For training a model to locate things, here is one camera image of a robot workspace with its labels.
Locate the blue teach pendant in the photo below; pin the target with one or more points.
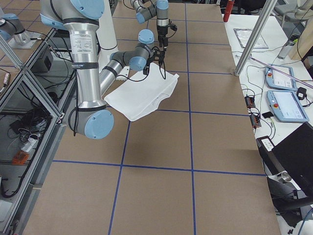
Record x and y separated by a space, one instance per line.
286 107
277 80

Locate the aluminium truss frame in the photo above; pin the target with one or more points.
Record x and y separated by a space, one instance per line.
29 131

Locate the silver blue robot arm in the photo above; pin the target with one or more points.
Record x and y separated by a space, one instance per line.
158 9
80 18

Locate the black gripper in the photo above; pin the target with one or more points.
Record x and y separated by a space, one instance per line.
160 55
161 31

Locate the white central mounting column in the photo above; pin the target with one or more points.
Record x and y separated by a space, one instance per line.
106 42

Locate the black laptop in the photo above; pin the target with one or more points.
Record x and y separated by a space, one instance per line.
294 154

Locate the aluminium frame post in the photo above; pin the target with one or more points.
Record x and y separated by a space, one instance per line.
262 19

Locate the white long-sleeve printed shirt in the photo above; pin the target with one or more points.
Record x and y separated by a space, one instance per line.
141 95

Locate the near blue teach pendant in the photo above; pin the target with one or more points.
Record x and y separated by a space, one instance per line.
286 107

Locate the far blue teach pendant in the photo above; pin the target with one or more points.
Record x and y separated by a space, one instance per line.
277 80

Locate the red cylinder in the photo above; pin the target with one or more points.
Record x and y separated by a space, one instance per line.
228 10

